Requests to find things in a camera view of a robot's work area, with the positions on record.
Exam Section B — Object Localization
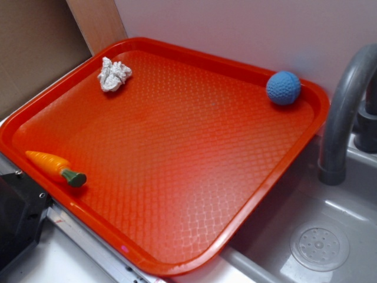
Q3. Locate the blue textured ball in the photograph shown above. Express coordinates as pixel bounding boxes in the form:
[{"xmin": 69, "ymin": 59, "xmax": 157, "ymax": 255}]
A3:
[{"xmin": 266, "ymin": 71, "xmax": 301, "ymax": 106}]

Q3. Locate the grey curved faucet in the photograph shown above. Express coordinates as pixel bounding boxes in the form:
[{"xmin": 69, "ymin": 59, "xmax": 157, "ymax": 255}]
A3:
[{"xmin": 318, "ymin": 44, "xmax": 376, "ymax": 186}]

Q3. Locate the brown cardboard panel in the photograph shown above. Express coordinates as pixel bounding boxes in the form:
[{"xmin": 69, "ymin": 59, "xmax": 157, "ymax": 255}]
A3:
[{"xmin": 1, "ymin": 1, "xmax": 91, "ymax": 119}]

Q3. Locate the orange toy carrot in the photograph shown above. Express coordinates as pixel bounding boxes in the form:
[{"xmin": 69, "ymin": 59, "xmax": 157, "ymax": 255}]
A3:
[{"xmin": 25, "ymin": 150, "xmax": 87, "ymax": 187}]

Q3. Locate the grey toy sink basin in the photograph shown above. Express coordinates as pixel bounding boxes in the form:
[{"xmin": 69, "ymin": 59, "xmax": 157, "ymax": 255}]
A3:
[{"xmin": 222, "ymin": 140, "xmax": 376, "ymax": 282}]

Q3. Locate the crumpled white paper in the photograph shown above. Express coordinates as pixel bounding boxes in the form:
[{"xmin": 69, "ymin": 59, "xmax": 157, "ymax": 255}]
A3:
[{"xmin": 97, "ymin": 57, "xmax": 133, "ymax": 93}]

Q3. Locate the orange plastic tray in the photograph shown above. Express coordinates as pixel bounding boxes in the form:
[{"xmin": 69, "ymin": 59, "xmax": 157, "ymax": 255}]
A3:
[{"xmin": 1, "ymin": 38, "xmax": 329, "ymax": 277}]

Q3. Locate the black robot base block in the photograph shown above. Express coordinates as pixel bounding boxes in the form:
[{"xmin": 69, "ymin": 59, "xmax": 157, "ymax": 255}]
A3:
[{"xmin": 1, "ymin": 170, "xmax": 51, "ymax": 274}]

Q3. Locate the wooden board strip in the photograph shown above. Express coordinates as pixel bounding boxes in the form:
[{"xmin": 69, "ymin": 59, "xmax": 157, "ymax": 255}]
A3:
[{"xmin": 67, "ymin": 0, "xmax": 128, "ymax": 55}]

